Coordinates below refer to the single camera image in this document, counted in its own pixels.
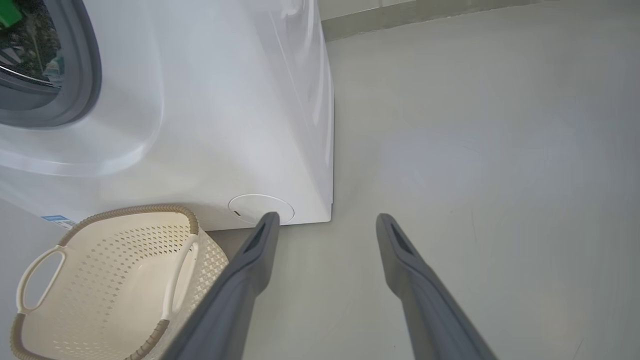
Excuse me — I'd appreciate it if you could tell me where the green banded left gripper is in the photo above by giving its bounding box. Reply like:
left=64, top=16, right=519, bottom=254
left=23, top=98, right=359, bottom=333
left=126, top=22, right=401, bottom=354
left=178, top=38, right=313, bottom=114
left=0, top=0, right=23, bottom=28

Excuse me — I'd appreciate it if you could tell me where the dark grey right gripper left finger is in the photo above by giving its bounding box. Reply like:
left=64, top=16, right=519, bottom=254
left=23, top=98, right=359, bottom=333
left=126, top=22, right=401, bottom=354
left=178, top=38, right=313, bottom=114
left=160, top=212, right=281, bottom=360

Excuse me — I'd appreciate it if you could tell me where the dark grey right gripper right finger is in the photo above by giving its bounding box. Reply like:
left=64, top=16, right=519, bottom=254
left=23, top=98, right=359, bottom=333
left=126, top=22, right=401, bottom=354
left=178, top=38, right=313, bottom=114
left=376, top=213, right=497, bottom=360

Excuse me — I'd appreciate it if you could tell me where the white front-load washing machine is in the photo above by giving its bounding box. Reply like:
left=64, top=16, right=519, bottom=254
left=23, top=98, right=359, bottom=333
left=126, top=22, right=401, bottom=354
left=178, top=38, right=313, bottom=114
left=0, top=0, right=335, bottom=232

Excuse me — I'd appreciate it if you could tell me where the round white filter cover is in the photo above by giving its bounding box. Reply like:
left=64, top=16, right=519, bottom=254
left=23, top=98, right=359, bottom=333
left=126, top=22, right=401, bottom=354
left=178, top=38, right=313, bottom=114
left=228, top=194, right=295, bottom=226

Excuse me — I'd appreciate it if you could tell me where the cream perforated laundry basket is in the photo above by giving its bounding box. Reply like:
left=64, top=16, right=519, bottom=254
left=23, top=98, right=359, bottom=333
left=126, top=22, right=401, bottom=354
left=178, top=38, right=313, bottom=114
left=10, top=204, right=230, bottom=360

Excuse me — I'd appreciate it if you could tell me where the blue energy label sticker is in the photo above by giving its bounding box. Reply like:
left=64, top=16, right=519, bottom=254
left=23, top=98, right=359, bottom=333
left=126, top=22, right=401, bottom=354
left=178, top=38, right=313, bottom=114
left=41, top=215, right=76, bottom=230

